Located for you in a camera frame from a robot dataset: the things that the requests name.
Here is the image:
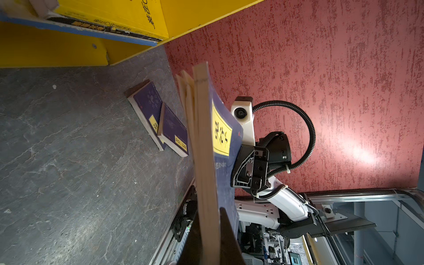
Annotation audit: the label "dark blue book top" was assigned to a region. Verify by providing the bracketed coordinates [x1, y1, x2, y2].
[157, 102, 189, 157]

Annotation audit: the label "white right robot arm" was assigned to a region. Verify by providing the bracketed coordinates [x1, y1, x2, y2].
[230, 131, 330, 239]

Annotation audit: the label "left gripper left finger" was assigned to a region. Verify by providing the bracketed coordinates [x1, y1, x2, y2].
[177, 213, 202, 265]

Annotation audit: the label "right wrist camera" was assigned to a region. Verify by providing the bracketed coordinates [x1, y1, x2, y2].
[231, 96, 256, 146]

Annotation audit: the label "yellow wooden bookshelf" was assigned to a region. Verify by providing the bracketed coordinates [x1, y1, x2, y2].
[1, 1, 255, 68]

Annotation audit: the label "dark blue book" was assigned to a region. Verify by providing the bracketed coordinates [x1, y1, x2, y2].
[157, 102, 189, 157]
[124, 80, 166, 151]
[176, 62, 244, 265]

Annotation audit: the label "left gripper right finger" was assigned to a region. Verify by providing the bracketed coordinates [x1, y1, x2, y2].
[220, 208, 245, 265]

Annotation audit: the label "dark blue book bottom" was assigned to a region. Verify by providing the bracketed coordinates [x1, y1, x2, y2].
[124, 80, 166, 151]

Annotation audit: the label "yellow cartoon book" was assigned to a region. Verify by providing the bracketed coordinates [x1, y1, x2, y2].
[53, 0, 169, 42]

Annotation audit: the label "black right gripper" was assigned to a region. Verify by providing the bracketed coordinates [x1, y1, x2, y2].
[230, 131, 292, 196]

